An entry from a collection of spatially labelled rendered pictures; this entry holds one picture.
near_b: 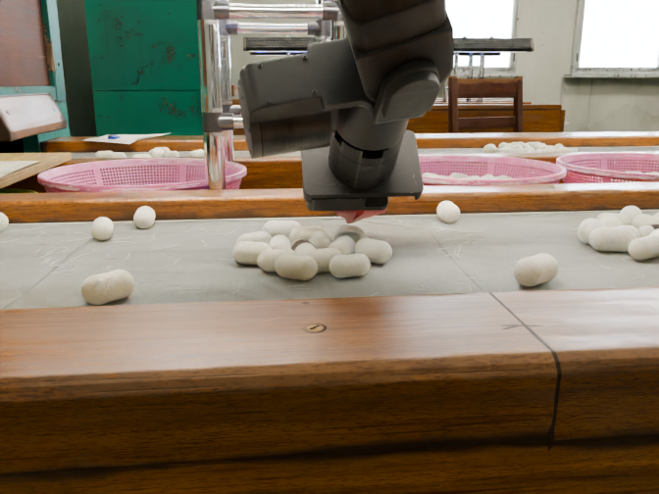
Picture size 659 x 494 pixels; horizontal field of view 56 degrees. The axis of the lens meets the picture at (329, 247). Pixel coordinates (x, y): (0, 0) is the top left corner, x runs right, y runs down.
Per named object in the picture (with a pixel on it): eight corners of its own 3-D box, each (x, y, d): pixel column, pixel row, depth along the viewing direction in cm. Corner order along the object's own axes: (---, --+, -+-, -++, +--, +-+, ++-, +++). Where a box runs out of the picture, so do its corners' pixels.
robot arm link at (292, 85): (449, 74, 37) (410, -38, 40) (257, 103, 35) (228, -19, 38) (405, 169, 48) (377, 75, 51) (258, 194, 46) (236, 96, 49)
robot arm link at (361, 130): (432, 94, 43) (408, 33, 45) (335, 109, 42) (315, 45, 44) (412, 152, 49) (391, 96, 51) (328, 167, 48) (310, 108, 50)
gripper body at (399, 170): (299, 143, 56) (302, 88, 50) (410, 142, 57) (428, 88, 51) (303, 206, 53) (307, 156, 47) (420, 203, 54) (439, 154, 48)
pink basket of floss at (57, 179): (288, 236, 87) (286, 169, 85) (114, 280, 68) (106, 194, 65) (176, 211, 104) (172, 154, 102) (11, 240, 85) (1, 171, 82)
